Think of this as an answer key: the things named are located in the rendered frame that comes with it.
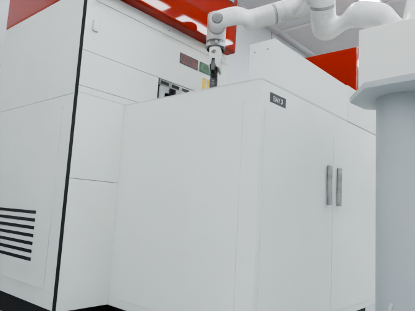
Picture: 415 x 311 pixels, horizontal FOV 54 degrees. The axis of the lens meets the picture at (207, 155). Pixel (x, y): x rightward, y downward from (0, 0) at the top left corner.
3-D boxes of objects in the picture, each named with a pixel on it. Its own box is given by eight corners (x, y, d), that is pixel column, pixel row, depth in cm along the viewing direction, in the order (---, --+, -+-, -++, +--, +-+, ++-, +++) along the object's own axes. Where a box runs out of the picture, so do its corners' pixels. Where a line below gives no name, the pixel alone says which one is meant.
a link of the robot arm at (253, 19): (281, 10, 169) (211, 29, 168) (275, 27, 185) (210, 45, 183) (275, -10, 170) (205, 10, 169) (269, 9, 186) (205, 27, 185)
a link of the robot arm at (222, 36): (225, 38, 174) (225, 47, 183) (227, 8, 176) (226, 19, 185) (205, 37, 174) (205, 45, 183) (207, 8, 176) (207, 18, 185)
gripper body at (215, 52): (222, 42, 173) (221, 68, 172) (225, 52, 183) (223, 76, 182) (205, 42, 174) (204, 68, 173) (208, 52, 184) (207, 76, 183)
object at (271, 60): (246, 87, 127) (248, 44, 129) (325, 123, 168) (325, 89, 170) (272, 82, 121) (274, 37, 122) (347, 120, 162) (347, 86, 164)
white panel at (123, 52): (74, 92, 144) (85, -14, 149) (220, 133, 205) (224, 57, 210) (79, 91, 142) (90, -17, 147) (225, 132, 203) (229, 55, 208)
